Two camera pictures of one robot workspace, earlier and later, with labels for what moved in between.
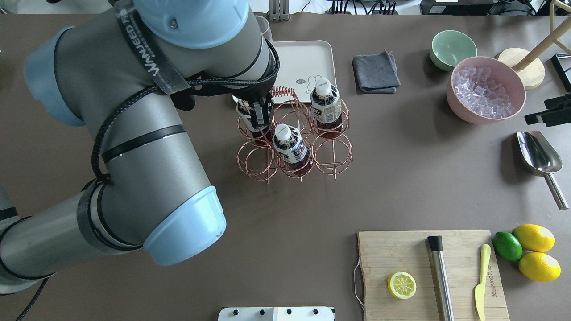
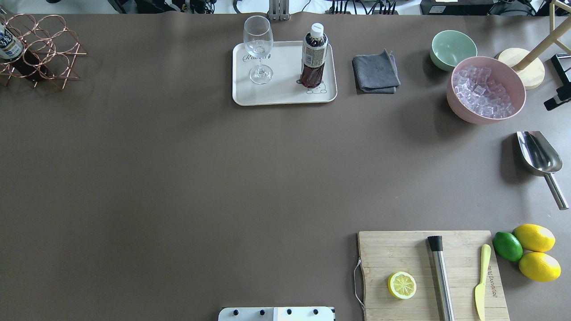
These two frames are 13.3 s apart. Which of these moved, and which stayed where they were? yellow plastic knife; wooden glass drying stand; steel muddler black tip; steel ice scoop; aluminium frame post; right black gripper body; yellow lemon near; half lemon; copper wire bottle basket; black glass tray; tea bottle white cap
Moved: tea bottle white cap; copper wire bottle basket; right black gripper body
Stayed: aluminium frame post; half lemon; steel ice scoop; wooden glass drying stand; black glass tray; yellow plastic knife; steel muddler black tip; yellow lemon near
